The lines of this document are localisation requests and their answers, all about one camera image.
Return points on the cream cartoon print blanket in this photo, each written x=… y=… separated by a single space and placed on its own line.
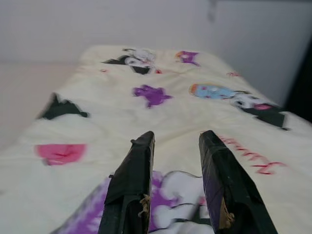
x=182 y=114

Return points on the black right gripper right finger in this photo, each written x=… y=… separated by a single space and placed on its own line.
x=226 y=185

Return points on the black tall furniture panel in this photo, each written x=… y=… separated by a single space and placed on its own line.
x=302 y=85

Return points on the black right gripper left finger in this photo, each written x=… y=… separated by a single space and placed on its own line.
x=129 y=182

